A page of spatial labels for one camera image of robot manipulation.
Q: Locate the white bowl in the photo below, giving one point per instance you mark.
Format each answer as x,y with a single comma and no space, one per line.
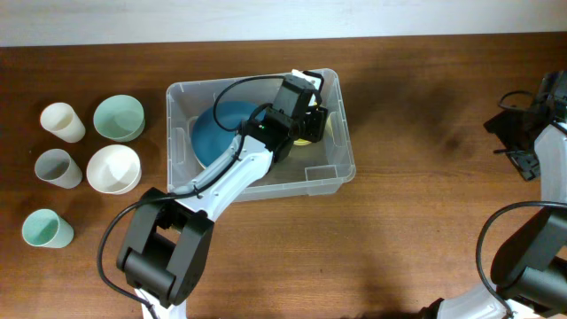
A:
114,169

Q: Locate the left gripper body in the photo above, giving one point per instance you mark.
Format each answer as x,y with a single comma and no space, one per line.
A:
312,121

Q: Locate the cream plastic cup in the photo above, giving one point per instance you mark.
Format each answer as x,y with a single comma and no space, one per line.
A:
62,121

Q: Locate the mint green bowl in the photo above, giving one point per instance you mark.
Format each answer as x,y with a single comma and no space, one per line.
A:
120,118

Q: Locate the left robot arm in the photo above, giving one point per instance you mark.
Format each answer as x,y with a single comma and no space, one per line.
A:
164,252

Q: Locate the yellow bowl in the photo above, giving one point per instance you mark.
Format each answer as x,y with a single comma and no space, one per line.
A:
305,141

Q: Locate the mint green plastic cup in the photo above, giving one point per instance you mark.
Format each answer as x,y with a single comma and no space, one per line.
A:
45,228

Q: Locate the clear plastic storage container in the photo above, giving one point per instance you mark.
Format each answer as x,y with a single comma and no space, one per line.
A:
313,169

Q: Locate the dark blue plate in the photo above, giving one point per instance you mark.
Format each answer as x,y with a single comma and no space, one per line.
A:
208,140

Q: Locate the grey plastic cup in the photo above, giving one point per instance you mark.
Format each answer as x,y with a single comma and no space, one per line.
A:
57,167

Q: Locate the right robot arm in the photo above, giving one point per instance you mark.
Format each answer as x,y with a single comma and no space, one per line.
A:
527,278

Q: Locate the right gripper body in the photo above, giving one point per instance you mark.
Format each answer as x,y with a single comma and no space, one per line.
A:
516,142

